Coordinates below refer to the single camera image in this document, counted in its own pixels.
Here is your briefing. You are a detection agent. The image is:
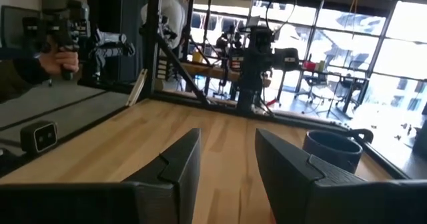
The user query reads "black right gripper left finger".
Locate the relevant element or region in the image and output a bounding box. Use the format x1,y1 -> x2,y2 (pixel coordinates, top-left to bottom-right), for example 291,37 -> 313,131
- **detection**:
0,127 -> 201,224

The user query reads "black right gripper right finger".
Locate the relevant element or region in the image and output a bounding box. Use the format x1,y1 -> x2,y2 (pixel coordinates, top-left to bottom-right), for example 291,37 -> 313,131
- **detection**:
255,128 -> 427,224

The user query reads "person's forearm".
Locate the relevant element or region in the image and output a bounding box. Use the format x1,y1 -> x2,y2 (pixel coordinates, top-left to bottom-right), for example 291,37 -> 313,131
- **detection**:
0,56 -> 51,102

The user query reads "blue ceramic cup beige base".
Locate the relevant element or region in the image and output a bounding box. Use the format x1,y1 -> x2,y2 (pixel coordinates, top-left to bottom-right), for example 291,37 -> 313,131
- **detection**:
302,129 -> 364,175

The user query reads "black office chair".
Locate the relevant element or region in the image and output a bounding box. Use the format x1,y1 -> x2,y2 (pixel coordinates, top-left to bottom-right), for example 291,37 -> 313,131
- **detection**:
295,72 -> 330,105

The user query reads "white stick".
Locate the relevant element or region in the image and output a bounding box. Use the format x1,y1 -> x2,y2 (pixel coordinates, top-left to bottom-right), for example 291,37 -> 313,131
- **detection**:
125,67 -> 149,107

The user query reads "red cup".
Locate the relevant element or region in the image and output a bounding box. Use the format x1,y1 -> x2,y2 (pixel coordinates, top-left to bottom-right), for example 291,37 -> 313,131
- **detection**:
302,61 -> 318,73

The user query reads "wooden background table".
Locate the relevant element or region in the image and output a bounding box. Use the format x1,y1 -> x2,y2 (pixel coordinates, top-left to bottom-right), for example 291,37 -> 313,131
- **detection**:
179,62 -> 273,88

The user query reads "black cabinet panel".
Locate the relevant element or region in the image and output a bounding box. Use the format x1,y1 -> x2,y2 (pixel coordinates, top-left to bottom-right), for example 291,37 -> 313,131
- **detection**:
85,0 -> 150,85

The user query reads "person's hand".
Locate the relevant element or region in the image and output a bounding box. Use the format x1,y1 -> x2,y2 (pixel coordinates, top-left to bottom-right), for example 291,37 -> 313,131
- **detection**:
38,49 -> 80,77

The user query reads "person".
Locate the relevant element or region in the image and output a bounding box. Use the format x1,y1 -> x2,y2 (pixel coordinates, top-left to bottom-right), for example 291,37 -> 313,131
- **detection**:
139,0 -> 193,51

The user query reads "black monitor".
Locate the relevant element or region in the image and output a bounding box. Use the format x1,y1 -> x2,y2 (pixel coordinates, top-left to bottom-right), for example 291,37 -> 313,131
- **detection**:
0,5 -> 43,50

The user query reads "black diagonal frame brace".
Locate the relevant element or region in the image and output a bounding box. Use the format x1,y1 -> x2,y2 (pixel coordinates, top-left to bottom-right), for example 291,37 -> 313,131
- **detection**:
155,33 -> 211,107

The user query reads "black frame post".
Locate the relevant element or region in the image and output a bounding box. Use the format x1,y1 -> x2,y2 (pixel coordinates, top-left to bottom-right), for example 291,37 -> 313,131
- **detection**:
142,0 -> 163,100

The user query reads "small black table camera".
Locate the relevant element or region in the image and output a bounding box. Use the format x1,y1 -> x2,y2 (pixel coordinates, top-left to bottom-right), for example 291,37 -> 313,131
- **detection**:
19,120 -> 59,155

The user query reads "black leader arm handle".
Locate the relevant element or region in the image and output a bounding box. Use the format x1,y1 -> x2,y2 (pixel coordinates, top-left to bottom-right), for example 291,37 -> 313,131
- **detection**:
21,0 -> 91,82

